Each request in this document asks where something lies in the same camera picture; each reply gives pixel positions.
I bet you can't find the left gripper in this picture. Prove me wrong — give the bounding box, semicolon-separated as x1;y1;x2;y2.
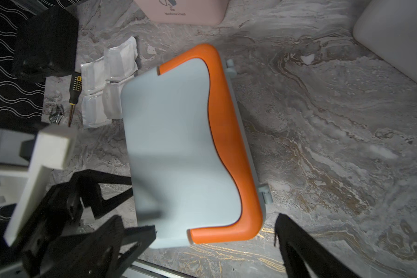
0;169;156;278

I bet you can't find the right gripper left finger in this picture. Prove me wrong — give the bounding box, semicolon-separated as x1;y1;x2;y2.
40;215;125;278

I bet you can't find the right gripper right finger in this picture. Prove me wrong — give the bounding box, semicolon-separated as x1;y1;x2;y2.
274;214;358;278

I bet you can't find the blue orange first aid box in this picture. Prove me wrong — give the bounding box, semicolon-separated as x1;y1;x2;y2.
121;44;272;249

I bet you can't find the white gauze packet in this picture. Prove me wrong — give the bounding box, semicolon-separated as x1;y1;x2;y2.
81;57;107;95
81;90;112;129
104;37;138;82
102;75;134;119

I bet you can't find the white pink first aid box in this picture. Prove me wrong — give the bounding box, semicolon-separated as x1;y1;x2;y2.
353;0;417;83

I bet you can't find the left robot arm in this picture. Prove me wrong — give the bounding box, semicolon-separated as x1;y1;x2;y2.
0;125;156;278

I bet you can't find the black yellow screwdriver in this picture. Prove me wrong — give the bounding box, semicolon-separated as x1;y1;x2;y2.
68;72;82;127

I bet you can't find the black plastic tool case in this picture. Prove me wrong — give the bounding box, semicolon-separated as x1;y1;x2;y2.
12;6;79;83

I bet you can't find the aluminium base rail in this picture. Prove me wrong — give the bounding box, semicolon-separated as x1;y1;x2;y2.
122;259;192;278

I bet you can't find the orange handled adjustable wrench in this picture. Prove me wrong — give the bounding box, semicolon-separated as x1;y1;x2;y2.
49;104;64;125

